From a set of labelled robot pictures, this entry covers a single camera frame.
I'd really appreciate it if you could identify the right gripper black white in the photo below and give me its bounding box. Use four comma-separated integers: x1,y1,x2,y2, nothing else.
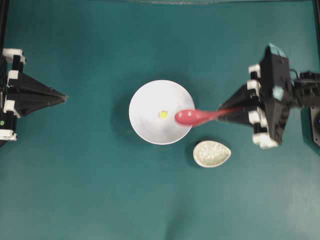
217,43,293,149

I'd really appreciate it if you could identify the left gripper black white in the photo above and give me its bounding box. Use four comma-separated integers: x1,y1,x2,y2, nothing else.
0,48,68,142

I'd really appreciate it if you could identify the red plastic spoon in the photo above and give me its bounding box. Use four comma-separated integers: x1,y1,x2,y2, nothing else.
174,107,243,127

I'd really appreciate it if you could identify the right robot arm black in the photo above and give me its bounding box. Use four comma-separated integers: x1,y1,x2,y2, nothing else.
218,44,320,149

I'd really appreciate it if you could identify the yellow hexagonal prism block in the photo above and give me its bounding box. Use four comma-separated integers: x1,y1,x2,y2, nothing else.
159,110,169,119

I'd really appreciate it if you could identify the white round bowl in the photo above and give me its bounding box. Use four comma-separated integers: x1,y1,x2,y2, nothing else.
128,80,195,145

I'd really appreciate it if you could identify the speckled egg-shaped dish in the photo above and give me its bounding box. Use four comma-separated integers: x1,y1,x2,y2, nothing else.
192,140,232,168

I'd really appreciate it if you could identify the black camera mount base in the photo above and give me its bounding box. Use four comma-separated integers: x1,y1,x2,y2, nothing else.
300,106,320,153

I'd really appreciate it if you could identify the black frame rail left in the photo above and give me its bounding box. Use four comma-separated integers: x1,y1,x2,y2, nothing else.
0,0,10,54

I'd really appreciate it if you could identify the black frame rail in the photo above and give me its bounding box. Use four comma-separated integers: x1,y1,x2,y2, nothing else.
0,0,10,54
312,0,320,59

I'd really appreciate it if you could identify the black frame rail right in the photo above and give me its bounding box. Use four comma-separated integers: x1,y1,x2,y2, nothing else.
312,0,320,59

